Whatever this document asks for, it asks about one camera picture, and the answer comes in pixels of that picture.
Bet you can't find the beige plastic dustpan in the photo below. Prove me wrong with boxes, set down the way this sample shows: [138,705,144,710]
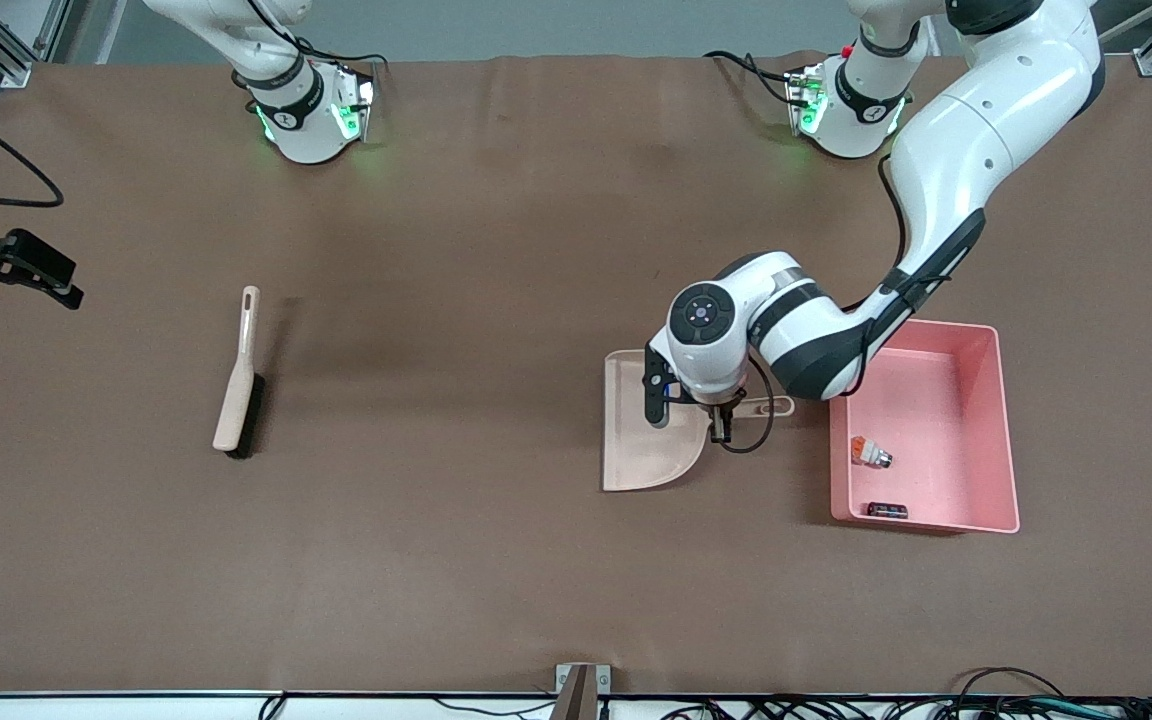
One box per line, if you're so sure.
[602,349,795,493]

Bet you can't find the beige hand brush black bristles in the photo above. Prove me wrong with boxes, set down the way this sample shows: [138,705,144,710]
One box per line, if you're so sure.
[213,286,265,460]

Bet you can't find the pink plastic bin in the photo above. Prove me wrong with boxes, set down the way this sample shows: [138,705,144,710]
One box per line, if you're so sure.
[828,313,1021,535]

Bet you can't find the brown table mat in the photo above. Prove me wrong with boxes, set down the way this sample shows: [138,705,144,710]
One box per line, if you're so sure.
[0,52,1152,698]

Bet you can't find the white table edge strip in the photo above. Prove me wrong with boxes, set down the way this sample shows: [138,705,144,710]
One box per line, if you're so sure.
[0,692,1152,720]

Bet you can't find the left arm black wrist cable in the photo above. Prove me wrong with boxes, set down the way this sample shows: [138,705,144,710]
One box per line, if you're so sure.
[719,160,947,454]

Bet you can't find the black cable bundle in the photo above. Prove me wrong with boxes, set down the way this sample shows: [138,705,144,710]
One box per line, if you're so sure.
[656,667,1152,720]

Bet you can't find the gray metal mount bracket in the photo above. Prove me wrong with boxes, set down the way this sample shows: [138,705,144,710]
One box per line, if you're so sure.
[554,663,612,720]

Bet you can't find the left arm base black cable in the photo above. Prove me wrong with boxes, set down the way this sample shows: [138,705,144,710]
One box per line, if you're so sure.
[704,50,799,106]

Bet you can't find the arm base black cable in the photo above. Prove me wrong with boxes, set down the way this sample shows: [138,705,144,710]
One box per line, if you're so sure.
[704,50,799,106]
[291,35,399,79]

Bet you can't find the right arm base black cable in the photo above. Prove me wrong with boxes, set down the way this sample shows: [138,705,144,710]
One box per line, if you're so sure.
[291,35,399,79]

